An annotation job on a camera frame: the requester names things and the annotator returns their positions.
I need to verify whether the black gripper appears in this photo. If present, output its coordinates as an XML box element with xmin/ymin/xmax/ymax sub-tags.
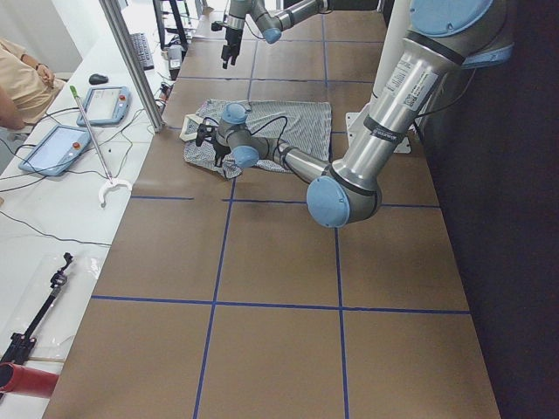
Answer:
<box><xmin>221</xmin><ymin>28</ymin><xmax>241</xmax><ymax>69</ymax></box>
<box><xmin>213</xmin><ymin>141</ymin><xmax>227</xmax><ymax>166</ymax></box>

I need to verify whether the striped polo shirt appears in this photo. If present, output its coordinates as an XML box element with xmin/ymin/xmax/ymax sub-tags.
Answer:
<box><xmin>183</xmin><ymin>100</ymin><xmax>332</xmax><ymax>180</ymax></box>

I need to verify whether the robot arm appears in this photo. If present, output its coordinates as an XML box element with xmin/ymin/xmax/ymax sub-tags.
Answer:
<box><xmin>210</xmin><ymin>1</ymin><xmax>516</xmax><ymax>228</ymax></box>
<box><xmin>211</xmin><ymin>0</ymin><xmax>379</xmax><ymax>69</ymax></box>

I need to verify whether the black keyboard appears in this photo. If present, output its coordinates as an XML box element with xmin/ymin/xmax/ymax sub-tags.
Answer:
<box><xmin>130</xmin><ymin>32</ymin><xmax>155</xmax><ymax>71</ymax></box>

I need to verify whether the reacher grabber tool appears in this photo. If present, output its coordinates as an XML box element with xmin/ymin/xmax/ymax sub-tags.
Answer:
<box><xmin>69</xmin><ymin>85</ymin><xmax>132</xmax><ymax>208</ymax></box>

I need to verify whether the far teach pendant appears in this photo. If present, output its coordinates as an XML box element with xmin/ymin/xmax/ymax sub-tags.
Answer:
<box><xmin>81</xmin><ymin>86</ymin><xmax>131</xmax><ymax>127</ymax></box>

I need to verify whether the teach pendant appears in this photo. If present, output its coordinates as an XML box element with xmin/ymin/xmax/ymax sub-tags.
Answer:
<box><xmin>18</xmin><ymin>124</ymin><xmax>91</xmax><ymax>176</ymax></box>
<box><xmin>81</xmin><ymin>86</ymin><xmax>131</xmax><ymax>127</ymax></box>

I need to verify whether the black computer mouse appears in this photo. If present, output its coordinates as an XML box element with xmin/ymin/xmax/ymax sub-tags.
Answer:
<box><xmin>88</xmin><ymin>73</ymin><xmax>108</xmax><ymax>86</ymax></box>

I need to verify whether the near teach pendant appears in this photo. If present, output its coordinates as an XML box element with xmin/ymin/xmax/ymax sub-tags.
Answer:
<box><xmin>18</xmin><ymin>124</ymin><xmax>91</xmax><ymax>176</ymax></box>

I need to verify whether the seated person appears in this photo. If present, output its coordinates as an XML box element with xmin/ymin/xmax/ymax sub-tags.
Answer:
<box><xmin>1</xmin><ymin>38</ymin><xmax>65</xmax><ymax>131</ymax></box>

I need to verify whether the black tripod stick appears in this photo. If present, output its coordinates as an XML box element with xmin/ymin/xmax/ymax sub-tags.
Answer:
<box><xmin>0</xmin><ymin>251</ymin><xmax>74</xmax><ymax>366</ymax></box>

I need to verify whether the red cylinder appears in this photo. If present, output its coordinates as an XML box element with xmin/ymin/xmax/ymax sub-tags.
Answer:
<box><xmin>1</xmin><ymin>362</ymin><xmax>59</xmax><ymax>398</ymax></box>

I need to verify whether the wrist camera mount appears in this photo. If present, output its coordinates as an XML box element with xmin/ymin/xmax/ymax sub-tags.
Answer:
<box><xmin>210</xmin><ymin>21</ymin><xmax>226</xmax><ymax>31</ymax></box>
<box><xmin>195</xmin><ymin>123</ymin><xmax>217</xmax><ymax>147</ymax></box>

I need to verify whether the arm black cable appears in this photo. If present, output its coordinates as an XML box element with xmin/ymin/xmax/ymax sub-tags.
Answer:
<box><xmin>244</xmin><ymin>115</ymin><xmax>292</xmax><ymax>167</ymax></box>

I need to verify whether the aluminium frame post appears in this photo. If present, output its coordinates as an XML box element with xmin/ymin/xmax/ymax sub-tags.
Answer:
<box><xmin>99</xmin><ymin>0</ymin><xmax>164</xmax><ymax>133</ymax></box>

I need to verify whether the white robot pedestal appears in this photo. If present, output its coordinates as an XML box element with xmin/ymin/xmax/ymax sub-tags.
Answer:
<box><xmin>346</xmin><ymin>0</ymin><xmax>411</xmax><ymax>153</ymax></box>

